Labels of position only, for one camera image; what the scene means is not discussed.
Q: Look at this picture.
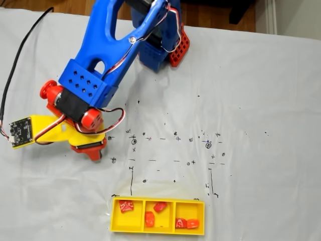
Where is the red candy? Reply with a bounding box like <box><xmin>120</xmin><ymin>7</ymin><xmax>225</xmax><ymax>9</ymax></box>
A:
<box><xmin>175</xmin><ymin>217</ymin><xmax>188</xmax><ymax>229</ymax></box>
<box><xmin>118</xmin><ymin>200</ymin><xmax>134</xmax><ymax>214</ymax></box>
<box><xmin>153</xmin><ymin>202</ymin><xmax>168</xmax><ymax>213</ymax></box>

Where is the yellow three-compartment box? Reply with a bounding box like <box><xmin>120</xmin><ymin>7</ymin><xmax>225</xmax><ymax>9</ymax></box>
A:
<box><xmin>109</xmin><ymin>197</ymin><xmax>206</xmax><ymax>236</ymax></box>

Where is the white plastic table cover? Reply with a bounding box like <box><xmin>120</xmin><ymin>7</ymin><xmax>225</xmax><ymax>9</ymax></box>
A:
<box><xmin>0</xmin><ymin>7</ymin><xmax>321</xmax><ymax>241</ymax></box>

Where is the red white black servo wire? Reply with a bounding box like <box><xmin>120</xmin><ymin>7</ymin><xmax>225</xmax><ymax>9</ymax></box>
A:
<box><xmin>34</xmin><ymin>107</ymin><xmax>126</xmax><ymax>146</ymax></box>
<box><xmin>102</xmin><ymin>0</ymin><xmax>183</xmax><ymax>77</ymax></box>

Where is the camera board in yellow mount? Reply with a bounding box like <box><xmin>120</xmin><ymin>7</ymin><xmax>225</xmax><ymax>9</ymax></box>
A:
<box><xmin>9</xmin><ymin>114</ymin><xmax>55</xmax><ymax>150</ymax></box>

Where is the black usb cable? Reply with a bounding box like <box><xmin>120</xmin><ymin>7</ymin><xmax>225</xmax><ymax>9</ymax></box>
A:
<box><xmin>0</xmin><ymin>7</ymin><xmax>55</xmax><ymax>145</ymax></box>

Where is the white wall baseboard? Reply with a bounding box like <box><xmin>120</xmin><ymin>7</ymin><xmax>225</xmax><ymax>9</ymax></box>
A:
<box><xmin>256</xmin><ymin>0</ymin><xmax>279</xmax><ymax>35</ymax></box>

